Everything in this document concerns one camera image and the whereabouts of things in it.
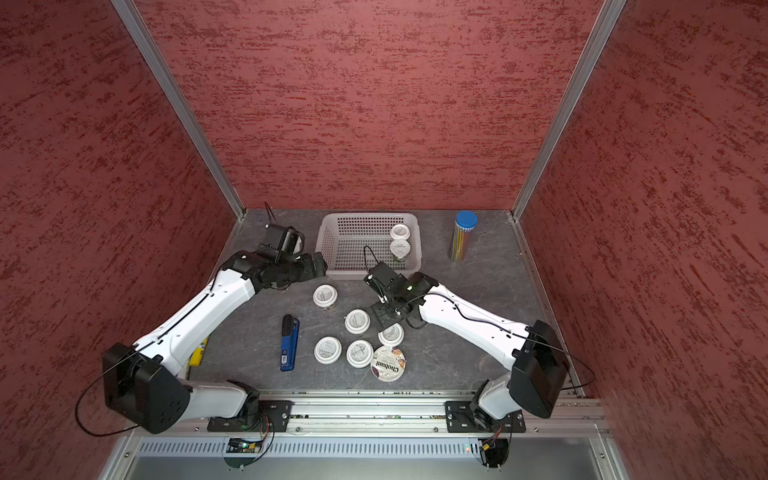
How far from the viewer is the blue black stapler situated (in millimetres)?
825

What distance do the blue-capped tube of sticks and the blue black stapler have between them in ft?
1.93

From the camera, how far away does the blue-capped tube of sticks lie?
939 millimetres
